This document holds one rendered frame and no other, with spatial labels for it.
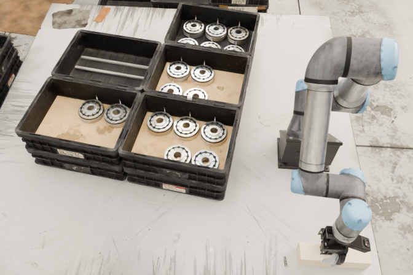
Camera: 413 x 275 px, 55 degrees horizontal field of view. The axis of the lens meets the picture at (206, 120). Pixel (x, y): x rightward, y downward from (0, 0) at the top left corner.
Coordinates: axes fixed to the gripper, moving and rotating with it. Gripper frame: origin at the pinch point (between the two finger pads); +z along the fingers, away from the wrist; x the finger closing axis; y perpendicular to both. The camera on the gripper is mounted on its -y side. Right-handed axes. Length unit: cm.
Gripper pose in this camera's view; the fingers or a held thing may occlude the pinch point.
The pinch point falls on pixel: (334, 254)
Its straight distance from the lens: 152.3
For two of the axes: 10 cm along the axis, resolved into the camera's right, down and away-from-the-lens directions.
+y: -10.0, -0.5, 0.3
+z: -0.1, 6.1, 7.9
